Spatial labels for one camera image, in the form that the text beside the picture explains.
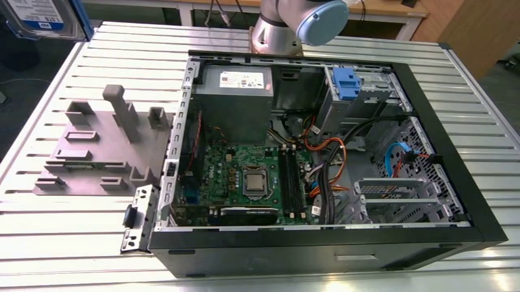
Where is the orange power wire black plug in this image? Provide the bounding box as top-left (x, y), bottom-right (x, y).
top-left (399, 150), bottom-right (444, 165)

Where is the grey power supply unit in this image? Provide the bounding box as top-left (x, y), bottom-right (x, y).
top-left (190, 63), bottom-right (277, 147)

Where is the silver drive cage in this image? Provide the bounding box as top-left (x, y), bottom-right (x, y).
top-left (316, 64), bottom-right (412, 145)

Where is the brown wooden cabinet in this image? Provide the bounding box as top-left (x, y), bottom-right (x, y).
top-left (409, 0), bottom-right (520, 80)

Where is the blue drive cage latch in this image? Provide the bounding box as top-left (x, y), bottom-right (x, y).
top-left (331, 66), bottom-right (364, 102)

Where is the green RAM stick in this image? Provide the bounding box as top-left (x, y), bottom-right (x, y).
top-left (61, 163), bottom-right (107, 172)

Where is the black chair caster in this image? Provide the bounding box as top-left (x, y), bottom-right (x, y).
top-left (496, 54), bottom-right (520, 69)

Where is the black open PC case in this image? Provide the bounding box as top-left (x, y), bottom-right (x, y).
top-left (146, 49), bottom-right (510, 279)

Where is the metal disk bay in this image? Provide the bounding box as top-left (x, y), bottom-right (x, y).
top-left (352, 177), bottom-right (466, 225)

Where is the metal slot bracket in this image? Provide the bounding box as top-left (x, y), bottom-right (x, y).
top-left (119, 183), bottom-right (161, 254)

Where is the black RAM slot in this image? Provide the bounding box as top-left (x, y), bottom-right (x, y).
top-left (278, 144), bottom-right (297, 218)

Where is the black graphics card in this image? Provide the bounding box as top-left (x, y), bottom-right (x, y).
top-left (209, 206), bottom-right (281, 226)

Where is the hard disk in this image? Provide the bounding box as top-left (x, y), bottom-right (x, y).
top-left (0, 0), bottom-right (95, 42)

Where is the black bracket latch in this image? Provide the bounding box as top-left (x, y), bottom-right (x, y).
top-left (122, 204), bottom-right (141, 228)

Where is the silver CPU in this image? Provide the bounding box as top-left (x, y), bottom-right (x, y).
top-left (248, 173), bottom-right (269, 192)

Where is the CPU socket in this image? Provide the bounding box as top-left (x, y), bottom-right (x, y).
top-left (241, 165), bottom-right (274, 201)

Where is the green motherboard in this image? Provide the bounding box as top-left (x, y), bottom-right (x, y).
top-left (173, 143), bottom-right (323, 226)

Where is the thick black cable bundle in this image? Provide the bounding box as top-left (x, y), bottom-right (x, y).
top-left (316, 114), bottom-right (409, 226)

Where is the orange wire bundle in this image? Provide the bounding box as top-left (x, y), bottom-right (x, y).
top-left (304, 136), bottom-right (352, 198)

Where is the grey parts rack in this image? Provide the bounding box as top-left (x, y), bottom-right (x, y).
top-left (31, 85), bottom-right (177, 198)

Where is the blue data wire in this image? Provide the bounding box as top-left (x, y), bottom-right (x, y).
top-left (383, 140), bottom-right (415, 179)

